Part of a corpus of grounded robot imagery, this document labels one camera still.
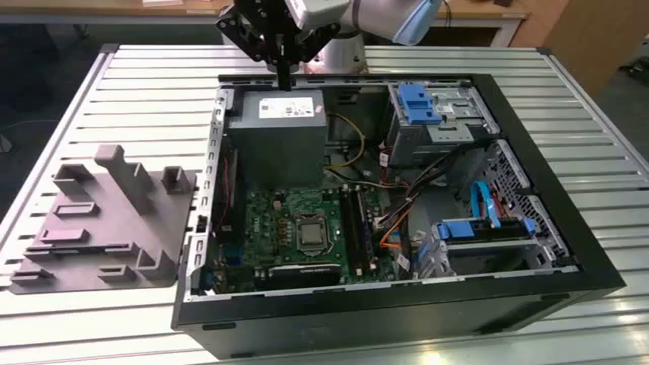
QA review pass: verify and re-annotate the orange wire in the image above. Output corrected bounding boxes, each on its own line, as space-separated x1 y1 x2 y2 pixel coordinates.
379 224 407 250

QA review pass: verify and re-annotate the black cable bundle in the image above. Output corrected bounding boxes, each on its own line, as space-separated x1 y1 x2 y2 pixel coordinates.
377 137 503 229

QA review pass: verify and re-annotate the blue drive latch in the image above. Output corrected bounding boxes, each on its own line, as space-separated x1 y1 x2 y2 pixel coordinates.
397 84 444 125

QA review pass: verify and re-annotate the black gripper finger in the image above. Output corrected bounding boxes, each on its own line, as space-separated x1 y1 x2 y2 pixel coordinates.
215 5 287 91
284 23 341 91

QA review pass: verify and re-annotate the RAM stick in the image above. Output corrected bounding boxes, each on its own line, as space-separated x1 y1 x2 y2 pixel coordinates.
28 246 137 255

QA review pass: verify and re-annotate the black open PC case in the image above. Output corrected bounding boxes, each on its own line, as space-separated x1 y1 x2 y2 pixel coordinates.
169 71 628 360

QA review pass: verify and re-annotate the grey power supply unit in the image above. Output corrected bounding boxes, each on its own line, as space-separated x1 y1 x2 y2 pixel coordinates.
223 89 329 191

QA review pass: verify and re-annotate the metal optical drive cage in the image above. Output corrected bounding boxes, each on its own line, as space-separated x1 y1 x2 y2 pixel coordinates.
388 83 503 170

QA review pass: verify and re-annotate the metal disk bay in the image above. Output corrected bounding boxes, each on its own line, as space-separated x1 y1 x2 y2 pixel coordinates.
429 222 564 277

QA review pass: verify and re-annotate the black RAM slot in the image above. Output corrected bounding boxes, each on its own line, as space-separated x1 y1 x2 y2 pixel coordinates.
337 184 357 277

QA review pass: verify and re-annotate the grey parts rack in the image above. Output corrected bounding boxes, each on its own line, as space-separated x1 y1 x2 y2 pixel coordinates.
8 144 200 296

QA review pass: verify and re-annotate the CPU socket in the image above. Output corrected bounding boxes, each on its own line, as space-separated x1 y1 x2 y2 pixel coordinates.
292 213 333 259

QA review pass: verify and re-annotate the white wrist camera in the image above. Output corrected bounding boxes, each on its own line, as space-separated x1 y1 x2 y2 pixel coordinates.
287 0 352 31

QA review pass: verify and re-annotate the green motherboard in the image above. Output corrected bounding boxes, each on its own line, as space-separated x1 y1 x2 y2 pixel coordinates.
201 184 407 296

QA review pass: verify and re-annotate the red and black twisted wire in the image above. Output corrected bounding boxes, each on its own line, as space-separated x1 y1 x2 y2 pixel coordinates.
215 150 240 233

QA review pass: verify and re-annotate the blue SATA wire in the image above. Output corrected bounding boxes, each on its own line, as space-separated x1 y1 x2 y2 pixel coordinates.
469 181 504 229

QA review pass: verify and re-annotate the black graphics card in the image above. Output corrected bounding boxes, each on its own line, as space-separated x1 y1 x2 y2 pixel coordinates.
268 262 341 290

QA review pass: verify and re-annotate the wooden desk with white legs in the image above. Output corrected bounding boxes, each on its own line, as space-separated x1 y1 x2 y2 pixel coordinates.
0 0 532 49

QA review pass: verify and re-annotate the hard disk in blue carrier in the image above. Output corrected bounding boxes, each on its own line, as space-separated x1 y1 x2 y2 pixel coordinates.
433 218 537 243

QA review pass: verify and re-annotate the black chair base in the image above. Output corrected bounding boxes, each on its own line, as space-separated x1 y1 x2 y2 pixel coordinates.
618 56 649 79

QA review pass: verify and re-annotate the wooden cabinet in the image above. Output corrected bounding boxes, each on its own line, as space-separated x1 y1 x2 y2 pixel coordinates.
527 0 649 98

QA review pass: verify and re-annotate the yellow wire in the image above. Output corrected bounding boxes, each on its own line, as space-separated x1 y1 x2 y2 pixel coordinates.
324 113 367 169

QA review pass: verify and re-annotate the silver CPU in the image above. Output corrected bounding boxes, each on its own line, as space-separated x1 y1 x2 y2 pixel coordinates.
299 223 325 244

